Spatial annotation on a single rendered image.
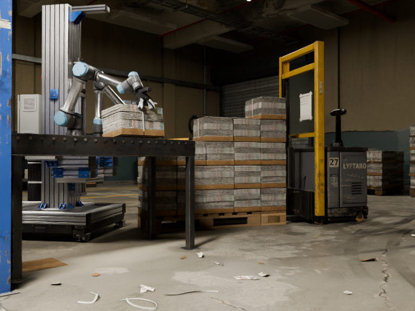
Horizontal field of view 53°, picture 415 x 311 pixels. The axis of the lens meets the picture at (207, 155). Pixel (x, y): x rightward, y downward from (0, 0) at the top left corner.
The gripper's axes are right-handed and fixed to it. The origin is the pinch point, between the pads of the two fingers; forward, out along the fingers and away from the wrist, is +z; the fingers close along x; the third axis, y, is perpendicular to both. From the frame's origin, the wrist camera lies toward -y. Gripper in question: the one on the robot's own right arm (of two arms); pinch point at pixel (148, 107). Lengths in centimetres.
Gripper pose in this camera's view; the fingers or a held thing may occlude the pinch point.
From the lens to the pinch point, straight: 313.5
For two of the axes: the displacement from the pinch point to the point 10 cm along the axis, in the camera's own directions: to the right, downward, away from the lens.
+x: -7.5, 0.1, -6.6
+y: -5.4, 5.7, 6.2
